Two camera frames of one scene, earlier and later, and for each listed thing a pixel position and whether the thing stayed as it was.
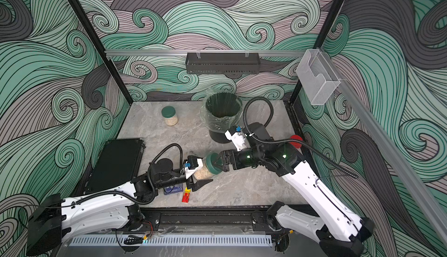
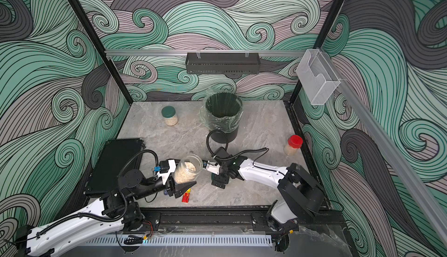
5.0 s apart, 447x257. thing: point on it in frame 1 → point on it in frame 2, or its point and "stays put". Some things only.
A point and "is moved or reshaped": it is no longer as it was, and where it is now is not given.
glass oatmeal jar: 204,172 is moved or reshaped
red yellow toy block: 185,195 stays put
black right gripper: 228,158 → 216,178
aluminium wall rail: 205,53 stays put
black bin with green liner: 220,111 stays put
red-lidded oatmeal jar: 295,145 stays put
